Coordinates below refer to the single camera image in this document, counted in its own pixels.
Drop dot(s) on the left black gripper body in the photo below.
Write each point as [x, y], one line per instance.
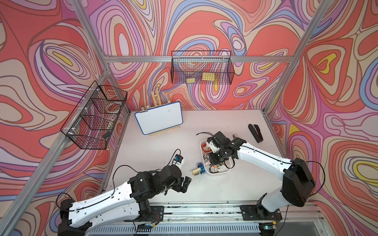
[177, 186]

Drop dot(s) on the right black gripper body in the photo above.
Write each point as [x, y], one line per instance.
[218, 157]

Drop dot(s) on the white pink kids watch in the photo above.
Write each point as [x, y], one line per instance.
[207, 160]

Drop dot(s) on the white orange kids watch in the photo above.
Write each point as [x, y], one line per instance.
[214, 169]

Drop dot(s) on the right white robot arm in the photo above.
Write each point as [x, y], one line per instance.
[297, 180]

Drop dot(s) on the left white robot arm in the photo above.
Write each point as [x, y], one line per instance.
[128, 202]

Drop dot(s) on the white plastic storage tray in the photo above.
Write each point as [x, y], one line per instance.
[225, 166]

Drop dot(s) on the black stapler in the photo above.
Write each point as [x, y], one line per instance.
[256, 132]

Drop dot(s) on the blue framed whiteboard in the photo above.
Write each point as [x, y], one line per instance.
[159, 118]

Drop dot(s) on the yellow sticky note pad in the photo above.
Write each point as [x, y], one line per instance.
[208, 76]

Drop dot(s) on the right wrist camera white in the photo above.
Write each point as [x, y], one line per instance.
[213, 147]

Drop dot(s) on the beige strap blue watch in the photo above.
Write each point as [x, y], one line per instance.
[196, 172]

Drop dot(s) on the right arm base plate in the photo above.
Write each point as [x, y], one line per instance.
[258, 213]

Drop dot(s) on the black wire basket back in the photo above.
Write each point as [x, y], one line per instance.
[187, 66]

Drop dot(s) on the black wire basket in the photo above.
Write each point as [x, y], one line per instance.
[91, 124]
[187, 66]

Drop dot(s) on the black wire basket left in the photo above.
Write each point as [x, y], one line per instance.
[91, 124]

